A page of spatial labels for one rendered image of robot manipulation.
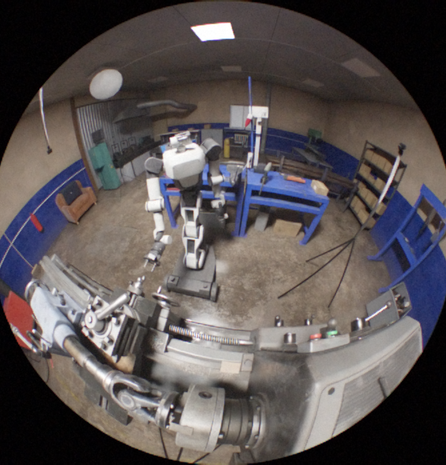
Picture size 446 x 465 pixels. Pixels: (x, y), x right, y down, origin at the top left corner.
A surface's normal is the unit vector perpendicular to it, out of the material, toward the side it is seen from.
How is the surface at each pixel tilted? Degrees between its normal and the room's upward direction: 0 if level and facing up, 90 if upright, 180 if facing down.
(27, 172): 90
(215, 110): 90
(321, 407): 0
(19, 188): 90
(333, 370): 45
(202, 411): 41
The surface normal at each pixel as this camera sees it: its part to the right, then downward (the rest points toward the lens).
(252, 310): 0.02, -0.69
